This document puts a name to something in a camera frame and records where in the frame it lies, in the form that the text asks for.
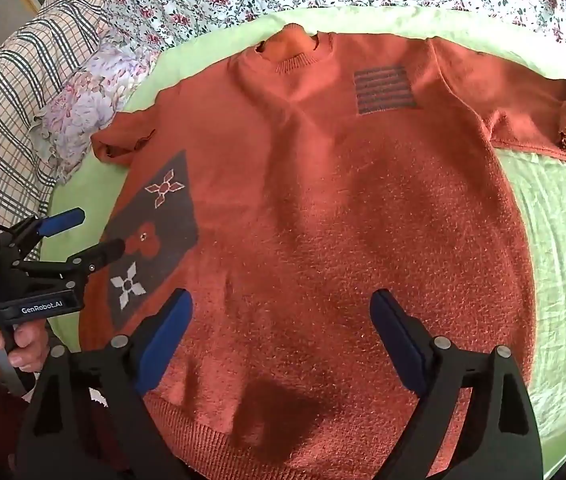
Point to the person's left hand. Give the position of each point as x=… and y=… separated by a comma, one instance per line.
x=25, y=342

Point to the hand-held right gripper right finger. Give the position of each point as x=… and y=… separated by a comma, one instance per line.
x=399, y=342

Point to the plaid checked blanket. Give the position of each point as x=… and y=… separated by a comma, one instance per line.
x=13, y=85

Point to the pale purple floral cloth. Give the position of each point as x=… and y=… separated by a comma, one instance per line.
x=88, y=100

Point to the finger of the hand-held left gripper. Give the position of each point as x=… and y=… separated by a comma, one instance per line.
x=63, y=221
x=105, y=252

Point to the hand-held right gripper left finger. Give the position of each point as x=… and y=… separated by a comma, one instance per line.
x=162, y=342

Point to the orange knit sweater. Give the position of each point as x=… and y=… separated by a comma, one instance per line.
x=313, y=220

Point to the light green bed sheet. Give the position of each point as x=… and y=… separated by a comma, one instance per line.
x=563, y=260

